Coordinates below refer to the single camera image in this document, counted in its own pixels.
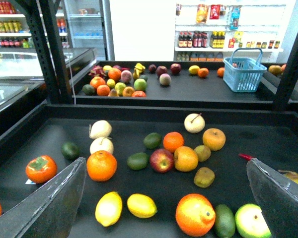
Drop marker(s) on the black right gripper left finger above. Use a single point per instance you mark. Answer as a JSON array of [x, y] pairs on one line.
[[50, 211]]

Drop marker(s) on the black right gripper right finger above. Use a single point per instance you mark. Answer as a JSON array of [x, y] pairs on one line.
[[277, 196]]

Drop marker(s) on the yellow lemon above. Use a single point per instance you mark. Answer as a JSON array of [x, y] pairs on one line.
[[108, 209], [141, 206]]

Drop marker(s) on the far lemon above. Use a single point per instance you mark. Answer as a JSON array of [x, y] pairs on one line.
[[193, 70]]

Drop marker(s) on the yellow pear right edge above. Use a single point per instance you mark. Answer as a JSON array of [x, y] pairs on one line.
[[290, 175]]

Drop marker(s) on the green apple front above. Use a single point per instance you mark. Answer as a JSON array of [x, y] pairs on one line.
[[250, 222]]

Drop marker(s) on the green apple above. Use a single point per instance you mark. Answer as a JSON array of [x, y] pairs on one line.
[[250, 222], [140, 85]]

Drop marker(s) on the orange persimmon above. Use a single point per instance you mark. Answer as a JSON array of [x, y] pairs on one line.
[[41, 169]]

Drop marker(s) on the red chili pepper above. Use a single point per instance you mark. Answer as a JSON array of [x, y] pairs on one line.
[[246, 157]]

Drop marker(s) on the dark green avocado front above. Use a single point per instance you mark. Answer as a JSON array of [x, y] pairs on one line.
[[224, 225]]

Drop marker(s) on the dark avocado left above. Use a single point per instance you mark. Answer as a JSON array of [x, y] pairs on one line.
[[70, 151]]

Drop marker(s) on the orange with stem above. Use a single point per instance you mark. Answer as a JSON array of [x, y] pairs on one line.
[[101, 166]]

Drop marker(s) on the white pear lower left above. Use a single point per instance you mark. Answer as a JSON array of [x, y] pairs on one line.
[[102, 143]]

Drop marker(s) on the kiwi lower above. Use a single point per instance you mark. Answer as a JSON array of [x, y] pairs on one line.
[[204, 177]]

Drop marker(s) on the kiwi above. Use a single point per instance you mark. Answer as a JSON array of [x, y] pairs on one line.
[[203, 152], [204, 177]]

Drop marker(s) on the large orange front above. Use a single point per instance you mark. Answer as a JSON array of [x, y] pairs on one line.
[[195, 215]]

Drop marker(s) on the kiwi upper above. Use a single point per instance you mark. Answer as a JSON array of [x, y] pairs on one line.
[[203, 152]]

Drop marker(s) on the yellow pear apple right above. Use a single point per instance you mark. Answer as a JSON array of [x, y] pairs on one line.
[[214, 138]]

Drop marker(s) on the white pear upper left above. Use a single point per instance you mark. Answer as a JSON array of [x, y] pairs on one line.
[[100, 128]]

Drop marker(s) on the green lime lower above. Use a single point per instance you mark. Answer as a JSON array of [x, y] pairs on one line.
[[138, 161]]

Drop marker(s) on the green lime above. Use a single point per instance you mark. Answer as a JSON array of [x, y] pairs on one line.
[[152, 140], [138, 161]]

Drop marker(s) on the yellow orange apple centre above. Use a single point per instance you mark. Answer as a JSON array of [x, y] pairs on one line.
[[185, 159]]

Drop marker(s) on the near black fruit tray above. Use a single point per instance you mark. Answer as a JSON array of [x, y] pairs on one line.
[[272, 137]]

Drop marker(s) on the white pear with stem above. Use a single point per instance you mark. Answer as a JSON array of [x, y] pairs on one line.
[[194, 123]]

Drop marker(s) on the red apple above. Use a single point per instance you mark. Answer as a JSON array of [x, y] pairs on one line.
[[175, 68], [161, 160]]

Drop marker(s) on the green lime upper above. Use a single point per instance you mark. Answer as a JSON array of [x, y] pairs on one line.
[[152, 140]]

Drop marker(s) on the small orange tangerine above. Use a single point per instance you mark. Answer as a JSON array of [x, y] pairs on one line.
[[172, 141]]

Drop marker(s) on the small blue basket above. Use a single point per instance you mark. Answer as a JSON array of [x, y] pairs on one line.
[[243, 74]]

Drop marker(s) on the glass freezer case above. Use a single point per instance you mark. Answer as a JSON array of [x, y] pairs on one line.
[[19, 66]]

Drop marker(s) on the far red tomato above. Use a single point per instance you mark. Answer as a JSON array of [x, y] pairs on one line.
[[140, 94]]

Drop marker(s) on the far orange near basket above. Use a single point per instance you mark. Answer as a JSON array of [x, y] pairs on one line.
[[220, 72]]

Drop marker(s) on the dragon fruit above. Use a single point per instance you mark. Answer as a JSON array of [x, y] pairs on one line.
[[97, 71]]

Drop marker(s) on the far tangerine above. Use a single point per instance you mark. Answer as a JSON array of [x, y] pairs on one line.
[[203, 72]]

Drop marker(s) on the far green apple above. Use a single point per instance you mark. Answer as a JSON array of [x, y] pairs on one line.
[[140, 85]]

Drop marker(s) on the far bananas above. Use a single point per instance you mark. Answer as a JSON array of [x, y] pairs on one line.
[[138, 70]]

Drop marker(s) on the far peach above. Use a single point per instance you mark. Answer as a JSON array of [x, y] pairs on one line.
[[165, 79]]

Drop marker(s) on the far red apple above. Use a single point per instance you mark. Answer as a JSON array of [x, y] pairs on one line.
[[175, 68]]

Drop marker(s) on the black shelf post right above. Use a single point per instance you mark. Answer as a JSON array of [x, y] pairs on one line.
[[288, 80]]

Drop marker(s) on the black shelf post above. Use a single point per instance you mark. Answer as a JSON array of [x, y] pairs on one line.
[[41, 19], [288, 80]]

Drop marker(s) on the white wall shelf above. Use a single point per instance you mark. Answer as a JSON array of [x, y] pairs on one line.
[[213, 29]]

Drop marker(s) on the black shelf post left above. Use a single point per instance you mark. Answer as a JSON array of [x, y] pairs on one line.
[[41, 19]]

